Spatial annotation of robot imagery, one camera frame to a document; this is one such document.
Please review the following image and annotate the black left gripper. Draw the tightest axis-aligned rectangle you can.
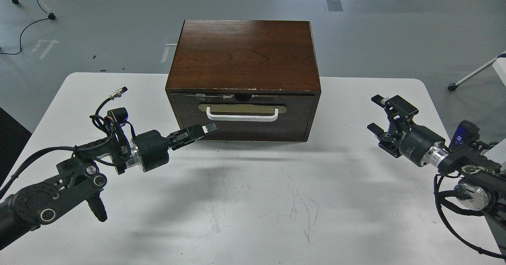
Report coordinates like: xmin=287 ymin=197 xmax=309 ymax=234
xmin=132 ymin=123 xmax=217 ymax=173

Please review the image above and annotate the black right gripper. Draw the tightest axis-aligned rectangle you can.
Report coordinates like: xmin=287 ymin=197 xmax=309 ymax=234
xmin=367 ymin=94 xmax=445 ymax=167

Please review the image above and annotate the wooden drawer with white handle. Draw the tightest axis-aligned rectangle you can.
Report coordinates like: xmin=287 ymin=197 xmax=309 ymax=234
xmin=168 ymin=92 xmax=318 ymax=141

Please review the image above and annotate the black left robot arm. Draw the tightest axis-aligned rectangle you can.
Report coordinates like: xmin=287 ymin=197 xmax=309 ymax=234
xmin=0 ymin=87 xmax=217 ymax=248

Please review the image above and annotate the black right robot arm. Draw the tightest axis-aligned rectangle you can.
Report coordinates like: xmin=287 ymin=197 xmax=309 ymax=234
xmin=367 ymin=95 xmax=505 ymax=259

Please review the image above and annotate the dark wooden drawer cabinet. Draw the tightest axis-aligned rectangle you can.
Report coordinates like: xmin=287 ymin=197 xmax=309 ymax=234
xmin=165 ymin=19 xmax=322 ymax=143

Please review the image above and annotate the white caster leg right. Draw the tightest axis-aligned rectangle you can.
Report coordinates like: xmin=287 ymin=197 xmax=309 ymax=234
xmin=447 ymin=51 xmax=506 ymax=92

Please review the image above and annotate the black floor cable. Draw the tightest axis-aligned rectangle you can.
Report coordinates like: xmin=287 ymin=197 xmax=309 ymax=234
xmin=0 ymin=0 xmax=50 ymax=55

